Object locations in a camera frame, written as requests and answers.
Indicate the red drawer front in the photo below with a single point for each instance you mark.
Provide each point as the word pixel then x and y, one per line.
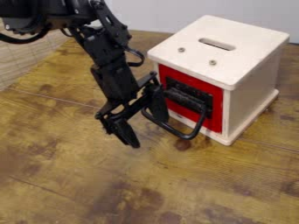
pixel 173 78

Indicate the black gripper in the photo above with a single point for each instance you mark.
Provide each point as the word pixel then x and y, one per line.
pixel 128 95

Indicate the black metal drawer handle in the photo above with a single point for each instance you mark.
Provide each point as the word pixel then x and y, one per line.
pixel 175 122

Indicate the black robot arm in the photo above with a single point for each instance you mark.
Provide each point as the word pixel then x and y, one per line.
pixel 87 21

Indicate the white wooden box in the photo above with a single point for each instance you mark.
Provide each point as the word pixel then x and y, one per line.
pixel 223 62

